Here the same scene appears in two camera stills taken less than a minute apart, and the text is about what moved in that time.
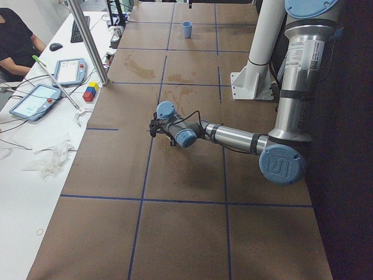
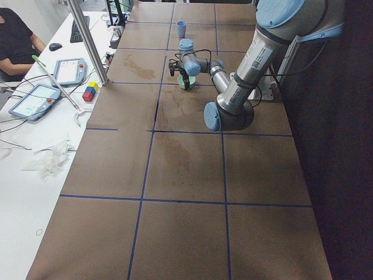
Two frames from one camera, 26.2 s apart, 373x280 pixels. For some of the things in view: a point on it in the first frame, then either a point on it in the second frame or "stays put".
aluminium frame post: [90, 46] stays put
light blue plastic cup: [187, 25] → [181, 27]
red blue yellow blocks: [90, 91] stays put
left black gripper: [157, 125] → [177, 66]
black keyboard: [76, 36] stays put
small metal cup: [117, 31] stays put
